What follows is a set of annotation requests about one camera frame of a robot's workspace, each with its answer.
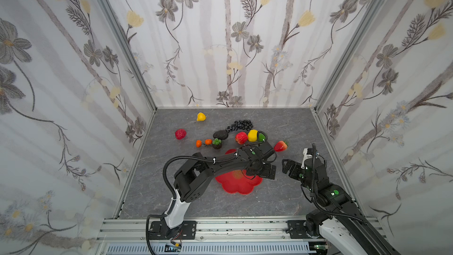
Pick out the red apple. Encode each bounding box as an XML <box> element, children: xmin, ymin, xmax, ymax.
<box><xmin>235</xmin><ymin>132</ymin><xmax>248</xmax><ymax>145</ymax></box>

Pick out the red flower-shaped bowl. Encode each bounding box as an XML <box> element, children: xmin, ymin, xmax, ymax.
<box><xmin>215</xmin><ymin>170</ymin><xmax>263</xmax><ymax>195</ymax></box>

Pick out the dark avocado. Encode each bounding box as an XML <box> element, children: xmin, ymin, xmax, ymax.
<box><xmin>213</xmin><ymin>130</ymin><xmax>229</xmax><ymax>140</ymax></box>

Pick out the dark red raspberry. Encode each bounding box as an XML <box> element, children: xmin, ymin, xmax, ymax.
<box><xmin>175</xmin><ymin>129</ymin><xmax>187</xmax><ymax>140</ymax></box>

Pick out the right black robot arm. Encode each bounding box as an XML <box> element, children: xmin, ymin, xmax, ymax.
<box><xmin>282</xmin><ymin>155</ymin><xmax>399</xmax><ymax>255</ymax></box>

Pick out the green pepper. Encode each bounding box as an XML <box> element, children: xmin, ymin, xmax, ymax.
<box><xmin>257</xmin><ymin>131</ymin><xmax>267</xmax><ymax>142</ymax></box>

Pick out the red strawberry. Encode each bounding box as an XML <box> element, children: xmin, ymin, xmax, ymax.
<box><xmin>274</xmin><ymin>140</ymin><xmax>288</xmax><ymax>152</ymax></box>

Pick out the yellow lemon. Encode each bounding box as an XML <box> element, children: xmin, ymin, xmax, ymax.
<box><xmin>247</xmin><ymin>129</ymin><xmax>258</xmax><ymax>142</ymax></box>

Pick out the black grape bunch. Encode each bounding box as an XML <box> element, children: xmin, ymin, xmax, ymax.
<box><xmin>226</xmin><ymin>120</ymin><xmax>254</xmax><ymax>133</ymax></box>

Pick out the dark mangosteen green top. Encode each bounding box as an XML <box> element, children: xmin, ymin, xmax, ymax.
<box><xmin>212</xmin><ymin>138</ymin><xmax>222</xmax><ymax>149</ymax></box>

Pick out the small yellow pear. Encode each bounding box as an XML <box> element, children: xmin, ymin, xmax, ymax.
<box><xmin>197</xmin><ymin>112</ymin><xmax>206</xmax><ymax>122</ymax></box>

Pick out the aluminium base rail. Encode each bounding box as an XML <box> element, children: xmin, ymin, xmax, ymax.
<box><xmin>93</xmin><ymin>216</ymin><xmax>343</xmax><ymax>255</ymax></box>

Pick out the white vented cable duct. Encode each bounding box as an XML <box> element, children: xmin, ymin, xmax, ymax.
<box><xmin>104</xmin><ymin>242</ymin><xmax>317</xmax><ymax>255</ymax></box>

